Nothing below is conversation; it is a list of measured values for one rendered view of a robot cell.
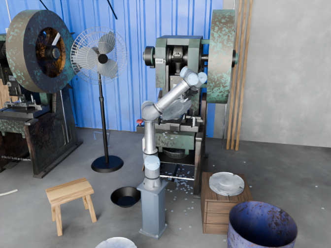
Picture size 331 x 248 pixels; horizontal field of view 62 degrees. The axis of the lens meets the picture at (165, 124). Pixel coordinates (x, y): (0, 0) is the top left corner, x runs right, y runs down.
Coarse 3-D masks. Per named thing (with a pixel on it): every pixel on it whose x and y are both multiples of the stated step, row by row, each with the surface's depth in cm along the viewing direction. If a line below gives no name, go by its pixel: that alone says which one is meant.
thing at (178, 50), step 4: (176, 48) 248; (180, 48) 247; (176, 52) 247; (180, 52) 247; (176, 56) 247; (180, 56) 246; (176, 60) 251; (180, 60) 250; (172, 64) 259; (176, 64) 254; (180, 64) 254; (184, 64) 257; (176, 68) 256; (180, 68) 256; (176, 72) 261
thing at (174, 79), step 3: (174, 72) 261; (171, 75) 257; (174, 75) 257; (177, 75) 257; (171, 78) 257; (174, 78) 256; (177, 78) 256; (180, 78) 255; (183, 78) 255; (171, 81) 258; (174, 81) 257; (177, 81) 257; (180, 81) 256; (171, 84) 259; (174, 84) 258; (171, 87) 260
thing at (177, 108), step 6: (174, 102) 226; (180, 102) 231; (186, 102) 236; (168, 108) 230; (174, 108) 236; (180, 108) 241; (186, 108) 245; (162, 114) 233; (168, 114) 239; (174, 114) 244; (180, 114) 249
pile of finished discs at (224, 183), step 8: (216, 176) 241; (224, 176) 241; (232, 176) 241; (216, 184) 230; (224, 184) 229; (232, 184) 229; (240, 184) 230; (216, 192) 225; (224, 192) 221; (232, 192) 220; (240, 192) 224
